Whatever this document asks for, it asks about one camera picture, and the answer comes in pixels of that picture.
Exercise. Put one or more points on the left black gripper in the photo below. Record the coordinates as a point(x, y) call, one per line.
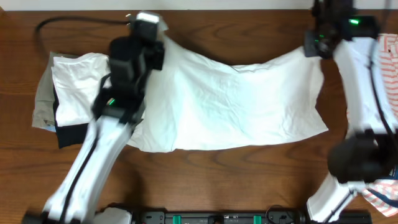
point(156, 57)

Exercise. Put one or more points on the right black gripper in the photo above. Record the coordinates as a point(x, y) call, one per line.
point(309, 48)

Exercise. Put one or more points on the white t-shirt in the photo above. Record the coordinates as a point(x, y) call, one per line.
point(195, 103)

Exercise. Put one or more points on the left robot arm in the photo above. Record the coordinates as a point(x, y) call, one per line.
point(117, 110)

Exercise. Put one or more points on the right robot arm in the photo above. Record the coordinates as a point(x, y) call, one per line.
point(371, 152)

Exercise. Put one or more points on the folded white shirt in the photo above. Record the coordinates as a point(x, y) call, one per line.
point(77, 83)

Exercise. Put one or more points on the folded black garment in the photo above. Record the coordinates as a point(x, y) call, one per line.
point(68, 135)

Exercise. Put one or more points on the light blue folded garment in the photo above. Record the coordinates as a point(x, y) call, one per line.
point(50, 128)

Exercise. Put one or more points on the folded olive garment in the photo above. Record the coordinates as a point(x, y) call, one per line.
point(44, 97)

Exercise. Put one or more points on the red white striped shirt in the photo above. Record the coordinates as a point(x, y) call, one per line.
point(382, 194)

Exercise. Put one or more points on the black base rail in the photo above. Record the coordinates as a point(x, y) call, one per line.
point(116, 213)

